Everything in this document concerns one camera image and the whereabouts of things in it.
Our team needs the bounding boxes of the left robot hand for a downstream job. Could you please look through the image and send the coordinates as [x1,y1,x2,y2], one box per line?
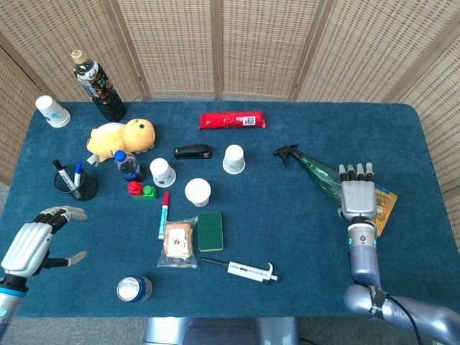
[0,205,88,280]

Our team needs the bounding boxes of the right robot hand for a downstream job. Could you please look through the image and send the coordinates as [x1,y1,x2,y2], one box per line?
[336,162,378,221]

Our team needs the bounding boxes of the green spray bottle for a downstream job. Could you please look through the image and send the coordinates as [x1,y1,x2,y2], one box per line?
[272,144,346,208]

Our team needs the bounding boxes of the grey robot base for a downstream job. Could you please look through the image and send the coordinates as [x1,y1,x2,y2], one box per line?
[143,316,299,345]

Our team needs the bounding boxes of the small Pepsi bottle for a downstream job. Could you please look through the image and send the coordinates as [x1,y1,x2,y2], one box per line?
[114,149,145,183]

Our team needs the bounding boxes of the dark tea bottle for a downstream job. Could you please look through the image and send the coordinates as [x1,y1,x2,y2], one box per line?
[70,50,127,122]

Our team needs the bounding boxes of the orange blue snack box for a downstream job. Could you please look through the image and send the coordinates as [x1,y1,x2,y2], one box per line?
[373,184,399,237]

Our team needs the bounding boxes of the blue table cloth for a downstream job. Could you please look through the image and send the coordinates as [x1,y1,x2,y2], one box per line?
[0,101,460,318]

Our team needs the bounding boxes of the black cap marker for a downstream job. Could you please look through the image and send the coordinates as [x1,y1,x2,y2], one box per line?
[52,159,82,199]

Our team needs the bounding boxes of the black mesh pen holder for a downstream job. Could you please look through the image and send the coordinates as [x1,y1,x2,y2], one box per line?
[53,164,99,202]

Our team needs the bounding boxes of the blue cap marker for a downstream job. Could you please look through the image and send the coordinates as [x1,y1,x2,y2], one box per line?
[73,161,84,191]

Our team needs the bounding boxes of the paper cup green flowers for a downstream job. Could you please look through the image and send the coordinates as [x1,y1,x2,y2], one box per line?
[221,144,247,175]

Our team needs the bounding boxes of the white pipette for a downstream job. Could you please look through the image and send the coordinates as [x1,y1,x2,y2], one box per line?
[199,257,282,285]

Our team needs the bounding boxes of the green toy block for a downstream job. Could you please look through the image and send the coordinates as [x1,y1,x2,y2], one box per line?
[134,184,158,201]

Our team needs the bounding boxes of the paper cup blue print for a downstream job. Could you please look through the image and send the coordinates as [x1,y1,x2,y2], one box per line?
[34,95,71,129]

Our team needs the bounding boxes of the red cap green marker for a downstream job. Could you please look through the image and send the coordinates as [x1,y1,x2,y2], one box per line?
[157,191,170,241]

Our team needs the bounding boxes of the yellow plush toy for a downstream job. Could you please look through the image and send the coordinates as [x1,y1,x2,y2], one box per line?
[86,118,157,167]

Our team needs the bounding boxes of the green yellow sponge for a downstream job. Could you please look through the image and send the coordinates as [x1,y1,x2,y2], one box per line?
[197,211,224,252]

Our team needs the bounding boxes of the red snack package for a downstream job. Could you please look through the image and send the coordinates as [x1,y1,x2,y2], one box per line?
[198,111,269,131]

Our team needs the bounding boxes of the bagged cookies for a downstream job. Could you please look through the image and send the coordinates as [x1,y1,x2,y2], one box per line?
[156,216,199,270]

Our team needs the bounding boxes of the paper cup blue flower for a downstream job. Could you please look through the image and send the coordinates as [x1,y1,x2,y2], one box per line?
[149,157,177,188]

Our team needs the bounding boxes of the paper cup green text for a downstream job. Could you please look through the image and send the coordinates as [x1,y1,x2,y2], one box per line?
[184,178,211,208]

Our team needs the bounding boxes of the black stapler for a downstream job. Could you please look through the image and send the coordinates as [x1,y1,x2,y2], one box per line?
[173,144,213,160]

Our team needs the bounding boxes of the woven folding screen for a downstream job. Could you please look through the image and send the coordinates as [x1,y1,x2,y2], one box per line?
[0,0,460,238]

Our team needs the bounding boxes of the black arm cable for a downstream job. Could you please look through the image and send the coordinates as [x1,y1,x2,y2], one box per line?
[386,293,424,345]

